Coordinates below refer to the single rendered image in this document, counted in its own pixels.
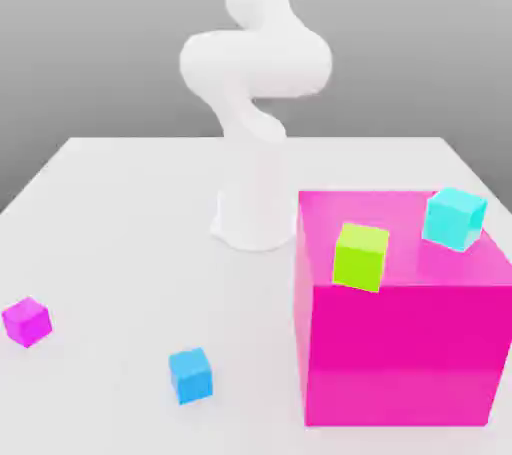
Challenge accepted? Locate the small cyan cube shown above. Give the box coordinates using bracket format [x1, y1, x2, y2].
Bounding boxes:
[421, 187, 489, 253]

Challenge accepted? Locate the large pink box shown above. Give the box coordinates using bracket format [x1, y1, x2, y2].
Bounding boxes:
[293, 189, 512, 428]

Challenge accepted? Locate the small blue cube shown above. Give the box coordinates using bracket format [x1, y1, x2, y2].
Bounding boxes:
[167, 346, 214, 406]

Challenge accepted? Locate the small magenta cube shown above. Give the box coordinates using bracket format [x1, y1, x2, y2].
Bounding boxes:
[1, 295, 54, 349]

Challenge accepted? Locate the small lime green cube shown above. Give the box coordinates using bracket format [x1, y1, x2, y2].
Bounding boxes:
[331, 222, 391, 294]

